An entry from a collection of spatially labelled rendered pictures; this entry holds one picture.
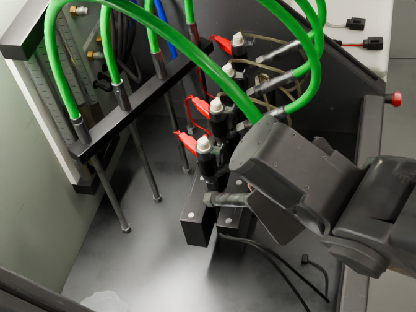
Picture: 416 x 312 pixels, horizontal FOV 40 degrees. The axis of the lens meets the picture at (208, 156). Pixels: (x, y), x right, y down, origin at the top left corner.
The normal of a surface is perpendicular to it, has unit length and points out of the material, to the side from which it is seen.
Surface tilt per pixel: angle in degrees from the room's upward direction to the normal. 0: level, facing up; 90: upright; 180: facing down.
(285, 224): 50
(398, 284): 0
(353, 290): 0
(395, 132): 0
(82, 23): 90
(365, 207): 26
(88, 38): 90
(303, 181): 41
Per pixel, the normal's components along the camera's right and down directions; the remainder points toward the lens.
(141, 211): -0.14, -0.63
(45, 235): 0.96, 0.11
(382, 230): -0.68, -0.57
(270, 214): 0.21, 0.11
